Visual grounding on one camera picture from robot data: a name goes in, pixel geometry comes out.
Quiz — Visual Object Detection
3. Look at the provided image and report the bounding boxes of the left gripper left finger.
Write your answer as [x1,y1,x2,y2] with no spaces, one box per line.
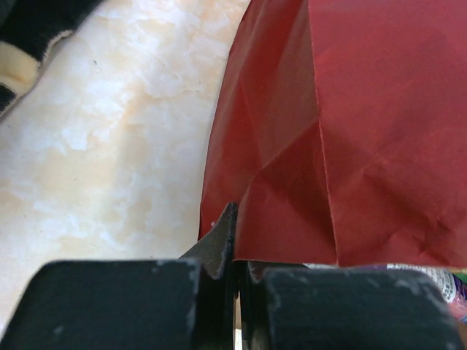
[1,203,238,349]

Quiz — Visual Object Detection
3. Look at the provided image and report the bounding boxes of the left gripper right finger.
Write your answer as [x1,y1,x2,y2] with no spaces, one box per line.
[239,262,466,349]

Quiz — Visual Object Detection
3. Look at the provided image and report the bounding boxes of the red paper bag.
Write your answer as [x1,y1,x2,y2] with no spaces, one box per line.
[199,1,466,268]

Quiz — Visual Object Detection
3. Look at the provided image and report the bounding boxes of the black floral blanket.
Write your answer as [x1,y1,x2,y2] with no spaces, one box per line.
[1,0,101,114]

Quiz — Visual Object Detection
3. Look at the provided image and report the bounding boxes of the snack packs in bag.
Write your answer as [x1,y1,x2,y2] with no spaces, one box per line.
[293,263,466,330]

